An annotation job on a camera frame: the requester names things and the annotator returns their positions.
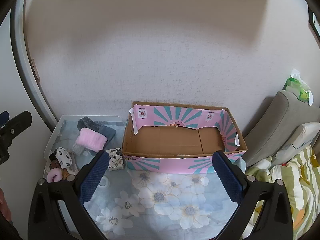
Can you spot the person's left hand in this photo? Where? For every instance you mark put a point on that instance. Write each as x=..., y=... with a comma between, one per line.
x=3, y=205

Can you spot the green striped blanket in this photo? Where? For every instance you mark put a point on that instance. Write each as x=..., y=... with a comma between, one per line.
x=295, y=180

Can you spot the pink fluffy cloth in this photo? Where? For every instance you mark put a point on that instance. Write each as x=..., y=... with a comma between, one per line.
x=91, y=138

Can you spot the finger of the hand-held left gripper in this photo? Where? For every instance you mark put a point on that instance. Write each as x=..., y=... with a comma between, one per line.
x=18, y=122

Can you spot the white small toy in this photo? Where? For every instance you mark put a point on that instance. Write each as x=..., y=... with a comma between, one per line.
x=63, y=156

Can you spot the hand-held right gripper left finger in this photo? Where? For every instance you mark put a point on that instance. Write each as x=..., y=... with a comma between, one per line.
x=93, y=177

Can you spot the pink printed cardboard box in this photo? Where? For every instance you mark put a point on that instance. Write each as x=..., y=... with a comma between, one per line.
x=165, y=140

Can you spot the pink plush toy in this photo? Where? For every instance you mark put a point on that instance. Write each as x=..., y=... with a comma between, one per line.
x=54, y=175

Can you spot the clear plastic bin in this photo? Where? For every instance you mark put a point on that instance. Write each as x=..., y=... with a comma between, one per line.
x=62, y=130

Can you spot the white door frame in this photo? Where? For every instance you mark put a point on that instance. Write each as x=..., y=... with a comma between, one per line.
x=25, y=67

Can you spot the blue floral bedsheet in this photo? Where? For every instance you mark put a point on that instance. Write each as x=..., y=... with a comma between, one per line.
x=160, y=197

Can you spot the white pillow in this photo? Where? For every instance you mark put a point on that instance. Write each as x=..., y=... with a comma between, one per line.
x=302, y=135

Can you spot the dark picture frame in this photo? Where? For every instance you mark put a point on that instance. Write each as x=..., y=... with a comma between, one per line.
x=314, y=21

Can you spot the brown plush toy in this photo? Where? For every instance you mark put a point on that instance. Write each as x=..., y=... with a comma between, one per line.
x=65, y=172

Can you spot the dark grey cloth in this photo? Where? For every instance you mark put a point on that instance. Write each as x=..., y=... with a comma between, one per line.
x=87, y=123

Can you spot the green wet wipes pack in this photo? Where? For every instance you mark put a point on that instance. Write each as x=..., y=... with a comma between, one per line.
x=298, y=86

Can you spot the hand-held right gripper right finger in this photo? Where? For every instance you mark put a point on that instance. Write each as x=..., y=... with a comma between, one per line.
x=227, y=177

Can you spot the floral print tissue pack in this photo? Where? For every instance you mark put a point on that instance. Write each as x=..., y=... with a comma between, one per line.
x=115, y=158

